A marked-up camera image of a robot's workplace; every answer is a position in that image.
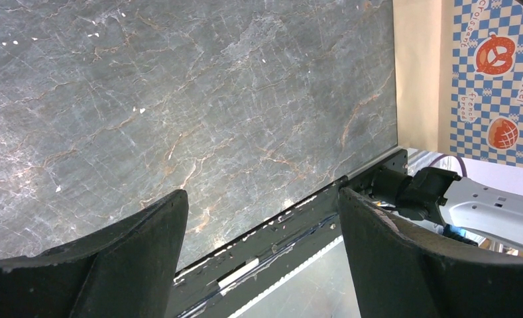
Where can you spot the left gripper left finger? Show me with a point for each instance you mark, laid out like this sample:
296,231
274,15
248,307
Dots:
126,269

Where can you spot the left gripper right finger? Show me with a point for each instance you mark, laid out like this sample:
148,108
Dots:
400,269

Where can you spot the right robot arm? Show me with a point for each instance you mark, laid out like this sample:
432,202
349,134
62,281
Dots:
446,198

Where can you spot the paper takeout bag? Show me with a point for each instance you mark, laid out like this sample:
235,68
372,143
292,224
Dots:
459,78

